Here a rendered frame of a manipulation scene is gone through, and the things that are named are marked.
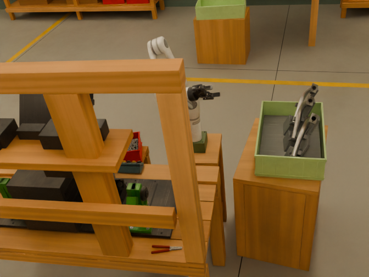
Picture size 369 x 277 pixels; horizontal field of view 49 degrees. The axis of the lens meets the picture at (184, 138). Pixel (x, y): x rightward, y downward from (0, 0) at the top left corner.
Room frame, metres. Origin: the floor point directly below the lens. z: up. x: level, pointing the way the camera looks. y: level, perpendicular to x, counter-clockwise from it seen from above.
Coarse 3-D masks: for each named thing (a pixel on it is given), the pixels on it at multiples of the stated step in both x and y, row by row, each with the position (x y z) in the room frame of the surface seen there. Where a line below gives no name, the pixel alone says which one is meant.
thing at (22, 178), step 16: (16, 176) 1.64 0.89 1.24; (32, 176) 1.62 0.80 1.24; (16, 192) 1.57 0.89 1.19; (32, 192) 1.54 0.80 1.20; (48, 192) 1.52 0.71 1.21; (64, 192) 1.52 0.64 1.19; (32, 224) 1.57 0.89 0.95; (48, 224) 1.54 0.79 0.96; (64, 224) 1.52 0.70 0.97; (80, 224) 1.55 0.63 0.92
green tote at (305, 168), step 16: (272, 112) 2.41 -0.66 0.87; (288, 112) 2.38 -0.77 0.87; (320, 112) 2.28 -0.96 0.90; (320, 128) 2.17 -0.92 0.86; (256, 144) 1.97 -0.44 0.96; (320, 144) 2.06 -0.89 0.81; (256, 160) 1.86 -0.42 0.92; (272, 160) 1.83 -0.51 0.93; (288, 160) 1.80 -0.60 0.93; (304, 160) 1.77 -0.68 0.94; (320, 160) 1.75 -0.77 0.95; (272, 176) 1.83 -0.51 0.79; (288, 176) 1.80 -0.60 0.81; (304, 176) 1.77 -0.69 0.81; (320, 176) 1.75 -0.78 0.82
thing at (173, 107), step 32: (64, 96) 1.32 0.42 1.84; (160, 96) 1.23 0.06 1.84; (64, 128) 1.33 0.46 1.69; (96, 128) 1.37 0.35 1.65; (192, 160) 1.25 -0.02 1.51; (96, 192) 1.32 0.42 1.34; (192, 192) 1.21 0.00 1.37; (96, 224) 1.34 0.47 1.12; (192, 224) 1.22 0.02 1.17; (128, 256) 1.31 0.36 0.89; (192, 256) 1.22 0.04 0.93
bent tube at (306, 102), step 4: (308, 96) 2.06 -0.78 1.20; (308, 100) 2.08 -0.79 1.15; (312, 100) 2.04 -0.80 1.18; (304, 104) 2.09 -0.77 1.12; (308, 104) 2.02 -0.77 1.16; (300, 108) 2.11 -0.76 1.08; (300, 112) 2.10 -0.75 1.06; (296, 116) 2.10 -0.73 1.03; (300, 116) 2.09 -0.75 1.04; (296, 120) 2.07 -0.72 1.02; (296, 124) 2.05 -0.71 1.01; (296, 128) 2.03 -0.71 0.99; (296, 132) 2.01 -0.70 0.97; (292, 136) 2.00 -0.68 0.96
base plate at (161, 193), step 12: (132, 180) 1.86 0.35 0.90; (144, 180) 1.85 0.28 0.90; (156, 180) 1.83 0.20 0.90; (168, 180) 1.82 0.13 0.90; (156, 192) 1.73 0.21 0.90; (168, 192) 1.71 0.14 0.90; (156, 204) 1.63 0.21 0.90; (168, 204) 1.62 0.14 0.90; (24, 228) 1.61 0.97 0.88; (84, 228) 1.53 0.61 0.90; (156, 228) 1.46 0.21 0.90
